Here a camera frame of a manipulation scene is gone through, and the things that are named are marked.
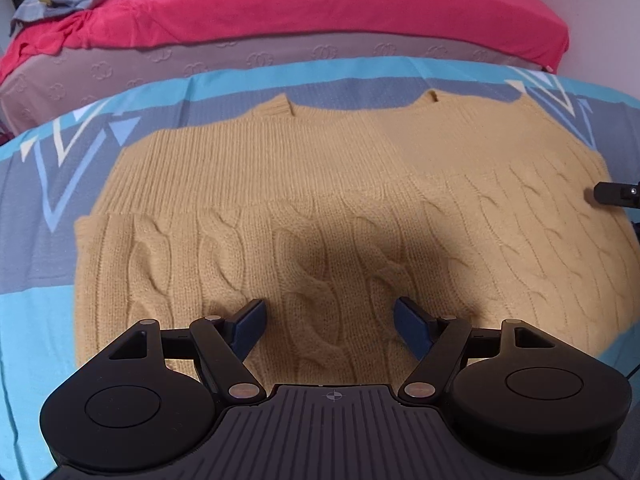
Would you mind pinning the mauve embossed mattress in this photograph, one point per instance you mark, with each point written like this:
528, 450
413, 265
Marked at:
46, 86

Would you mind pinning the red bed sheet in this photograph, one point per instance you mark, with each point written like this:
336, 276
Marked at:
527, 29

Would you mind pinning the blue grey patterned sheet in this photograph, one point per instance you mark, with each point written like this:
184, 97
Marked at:
53, 173

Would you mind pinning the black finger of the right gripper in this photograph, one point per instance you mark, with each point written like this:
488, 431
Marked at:
616, 194

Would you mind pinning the tan cable-knit sweater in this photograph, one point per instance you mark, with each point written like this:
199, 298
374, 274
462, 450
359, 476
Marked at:
469, 206

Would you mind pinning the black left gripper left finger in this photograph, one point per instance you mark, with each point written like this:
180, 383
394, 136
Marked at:
150, 397

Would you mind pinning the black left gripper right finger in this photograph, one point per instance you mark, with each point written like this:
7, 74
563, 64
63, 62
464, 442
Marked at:
516, 397

